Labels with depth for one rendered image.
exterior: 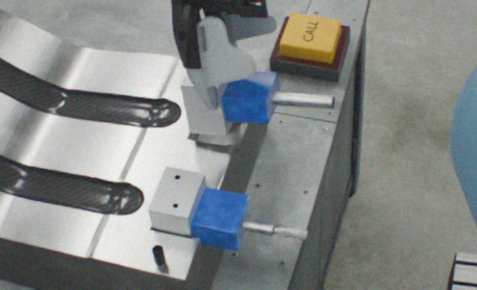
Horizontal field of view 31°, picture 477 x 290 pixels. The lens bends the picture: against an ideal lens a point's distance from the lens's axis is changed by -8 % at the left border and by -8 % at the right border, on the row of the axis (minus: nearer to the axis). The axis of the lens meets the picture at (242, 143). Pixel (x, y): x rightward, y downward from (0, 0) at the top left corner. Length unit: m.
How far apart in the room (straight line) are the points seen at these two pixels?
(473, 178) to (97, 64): 0.75
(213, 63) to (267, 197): 0.20
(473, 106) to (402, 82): 1.96
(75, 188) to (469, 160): 0.64
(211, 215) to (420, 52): 1.55
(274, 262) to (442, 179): 1.16
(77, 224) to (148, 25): 0.38
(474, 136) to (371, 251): 1.63
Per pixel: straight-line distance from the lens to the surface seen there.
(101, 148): 0.86
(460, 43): 2.32
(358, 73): 1.66
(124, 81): 0.92
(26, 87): 0.94
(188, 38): 0.74
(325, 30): 1.03
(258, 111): 0.81
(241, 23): 0.82
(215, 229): 0.76
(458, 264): 1.58
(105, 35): 1.12
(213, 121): 0.82
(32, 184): 0.86
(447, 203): 1.95
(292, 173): 0.93
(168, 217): 0.77
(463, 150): 0.23
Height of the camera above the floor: 1.51
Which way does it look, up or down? 48 degrees down
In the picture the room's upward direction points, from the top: 4 degrees counter-clockwise
